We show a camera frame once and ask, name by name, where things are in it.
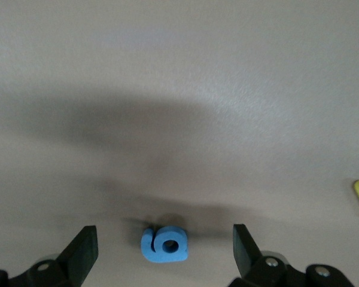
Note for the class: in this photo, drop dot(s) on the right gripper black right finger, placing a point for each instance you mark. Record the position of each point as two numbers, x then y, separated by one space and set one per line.
246 258

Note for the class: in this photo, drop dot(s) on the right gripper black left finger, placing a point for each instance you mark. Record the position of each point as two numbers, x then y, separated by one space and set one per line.
79 257

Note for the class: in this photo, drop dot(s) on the blue foam digit 6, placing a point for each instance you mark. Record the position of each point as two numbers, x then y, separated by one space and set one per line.
155 254

